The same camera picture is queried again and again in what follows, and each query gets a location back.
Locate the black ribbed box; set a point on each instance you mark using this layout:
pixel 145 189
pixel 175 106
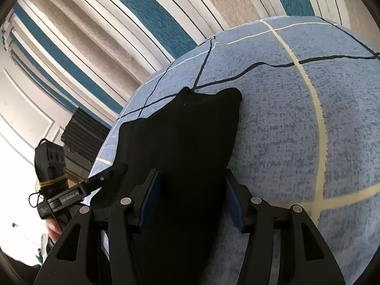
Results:
pixel 81 136

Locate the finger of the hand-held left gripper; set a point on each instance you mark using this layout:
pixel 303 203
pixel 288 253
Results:
pixel 102 179

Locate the black pants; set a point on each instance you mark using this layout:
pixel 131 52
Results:
pixel 184 136

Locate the blue checked blanket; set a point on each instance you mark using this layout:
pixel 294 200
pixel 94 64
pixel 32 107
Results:
pixel 282 109

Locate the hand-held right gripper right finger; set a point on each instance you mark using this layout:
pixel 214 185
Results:
pixel 234 206

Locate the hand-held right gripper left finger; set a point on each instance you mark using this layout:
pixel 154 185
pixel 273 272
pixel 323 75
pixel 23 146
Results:
pixel 150 197

